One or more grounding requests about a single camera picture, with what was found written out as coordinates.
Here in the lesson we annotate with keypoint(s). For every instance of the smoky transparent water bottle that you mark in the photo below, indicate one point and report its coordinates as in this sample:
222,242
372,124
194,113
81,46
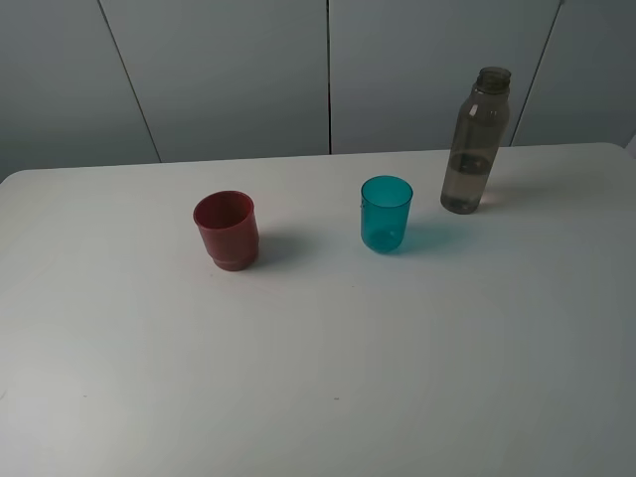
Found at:
481,124

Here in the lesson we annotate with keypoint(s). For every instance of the teal transparent plastic cup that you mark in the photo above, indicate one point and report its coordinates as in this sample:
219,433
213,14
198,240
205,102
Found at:
385,205

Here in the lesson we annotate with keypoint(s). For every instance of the red plastic cup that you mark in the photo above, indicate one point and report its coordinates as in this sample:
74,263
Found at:
227,225

